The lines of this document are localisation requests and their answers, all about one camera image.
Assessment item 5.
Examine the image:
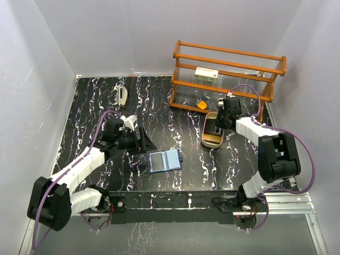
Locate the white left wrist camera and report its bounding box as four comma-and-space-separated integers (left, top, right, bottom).
120, 115, 138, 131

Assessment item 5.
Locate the aluminium front rail frame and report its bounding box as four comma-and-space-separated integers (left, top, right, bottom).
35, 194, 328, 254

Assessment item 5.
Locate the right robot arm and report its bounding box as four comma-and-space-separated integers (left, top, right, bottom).
215, 96, 301, 211

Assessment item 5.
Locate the white and black stapler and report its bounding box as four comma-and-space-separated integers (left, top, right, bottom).
118, 85, 128, 107

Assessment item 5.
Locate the white red small box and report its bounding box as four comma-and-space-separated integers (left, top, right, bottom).
194, 67, 219, 82

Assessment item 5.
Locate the blue card holder wallet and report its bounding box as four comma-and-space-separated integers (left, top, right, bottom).
148, 149, 183, 174

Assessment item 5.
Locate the orange wooden shelf rack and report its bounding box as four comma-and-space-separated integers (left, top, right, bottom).
169, 40, 287, 122

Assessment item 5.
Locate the white small stapler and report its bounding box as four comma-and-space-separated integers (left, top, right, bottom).
218, 98, 224, 107

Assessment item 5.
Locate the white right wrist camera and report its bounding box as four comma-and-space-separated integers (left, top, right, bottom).
226, 92, 235, 98

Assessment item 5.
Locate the yellow and grey tape measure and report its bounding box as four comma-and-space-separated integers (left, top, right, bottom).
197, 101, 207, 109

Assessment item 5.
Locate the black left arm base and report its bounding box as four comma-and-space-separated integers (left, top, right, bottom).
87, 192, 127, 229

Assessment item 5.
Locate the dark mirror-finish card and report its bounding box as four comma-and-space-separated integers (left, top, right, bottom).
150, 152, 164, 172

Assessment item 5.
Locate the beige oval card tray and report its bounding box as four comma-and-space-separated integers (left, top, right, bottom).
201, 112, 225, 149

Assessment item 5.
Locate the stack of silver cards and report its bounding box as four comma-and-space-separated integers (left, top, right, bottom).
204, 118, 223, 135

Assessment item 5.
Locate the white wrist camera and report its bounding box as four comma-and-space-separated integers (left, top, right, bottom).
120, 115, 138, 131
226, 92, 235, 98

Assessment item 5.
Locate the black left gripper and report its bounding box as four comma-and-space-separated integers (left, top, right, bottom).
115, 127, 156, 155

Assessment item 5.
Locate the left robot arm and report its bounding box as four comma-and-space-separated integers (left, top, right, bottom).
27, 120, 157, 231

